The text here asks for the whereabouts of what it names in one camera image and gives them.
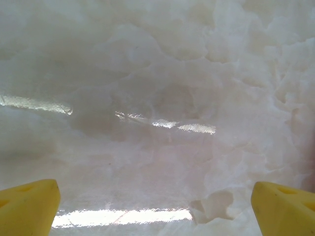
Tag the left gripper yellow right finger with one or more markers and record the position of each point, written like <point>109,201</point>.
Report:
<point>285,211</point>

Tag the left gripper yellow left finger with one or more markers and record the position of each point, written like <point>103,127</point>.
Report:
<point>27,211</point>

